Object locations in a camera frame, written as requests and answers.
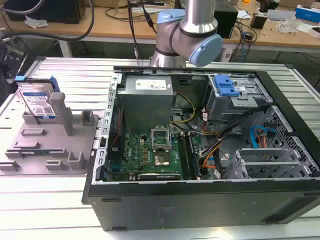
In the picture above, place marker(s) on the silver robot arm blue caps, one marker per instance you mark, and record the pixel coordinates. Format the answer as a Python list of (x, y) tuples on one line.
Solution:
[(186, 35)]

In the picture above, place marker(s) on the hard disk in blue carrier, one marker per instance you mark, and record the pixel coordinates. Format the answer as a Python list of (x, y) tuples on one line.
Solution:
[(37, 100)]

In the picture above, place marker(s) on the grey power supply unit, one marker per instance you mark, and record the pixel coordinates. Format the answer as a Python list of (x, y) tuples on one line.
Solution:
[(147, 105)]

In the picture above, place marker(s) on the green motherboard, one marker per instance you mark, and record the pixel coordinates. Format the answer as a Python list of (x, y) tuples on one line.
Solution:
[(155, 155)]

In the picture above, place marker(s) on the CPU socket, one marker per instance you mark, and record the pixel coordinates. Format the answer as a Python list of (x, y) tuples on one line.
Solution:
[(162, 160)]

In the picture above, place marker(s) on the RAM stick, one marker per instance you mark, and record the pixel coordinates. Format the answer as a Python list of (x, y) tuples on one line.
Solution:
[(193, 157)]

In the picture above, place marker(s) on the graphics card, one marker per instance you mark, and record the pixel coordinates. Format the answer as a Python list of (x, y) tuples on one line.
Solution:
[(158, 176)]

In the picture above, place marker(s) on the blue drive bay latch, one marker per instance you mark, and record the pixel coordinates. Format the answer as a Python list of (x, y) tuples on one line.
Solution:
[(226, 86)]

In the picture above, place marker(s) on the grey metal drive cage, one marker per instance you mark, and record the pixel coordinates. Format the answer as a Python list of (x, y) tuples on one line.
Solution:
[(233, 102)]

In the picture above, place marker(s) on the black open PC case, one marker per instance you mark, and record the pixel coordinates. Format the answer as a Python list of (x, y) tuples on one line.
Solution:
[(200, 200)]

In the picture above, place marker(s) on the wooden desk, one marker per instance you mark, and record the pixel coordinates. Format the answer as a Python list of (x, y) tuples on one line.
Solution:
[(160, 30)]

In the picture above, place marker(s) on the grey parts rack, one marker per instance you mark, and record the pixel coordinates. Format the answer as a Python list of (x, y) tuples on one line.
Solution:
[(47, 147)]

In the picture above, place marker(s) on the black box on desk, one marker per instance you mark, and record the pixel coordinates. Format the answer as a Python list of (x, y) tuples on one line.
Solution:
[(226, 21)]

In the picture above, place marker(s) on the small black cube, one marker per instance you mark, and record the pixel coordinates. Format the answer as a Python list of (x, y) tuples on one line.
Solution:
[(258, 21)]

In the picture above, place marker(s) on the clear plastic bag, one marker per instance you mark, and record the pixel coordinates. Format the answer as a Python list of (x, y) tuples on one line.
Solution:
[(36, 22)]

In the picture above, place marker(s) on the black computer box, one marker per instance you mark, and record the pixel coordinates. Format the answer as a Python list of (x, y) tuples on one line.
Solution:
[(45, 11)]

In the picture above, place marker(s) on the blue cardboard box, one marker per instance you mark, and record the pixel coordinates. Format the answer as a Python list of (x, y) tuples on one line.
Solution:
[(307, 12)]

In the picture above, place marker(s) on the silver disk bay bracket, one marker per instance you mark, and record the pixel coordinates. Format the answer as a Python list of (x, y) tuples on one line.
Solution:
[(265, 162)]

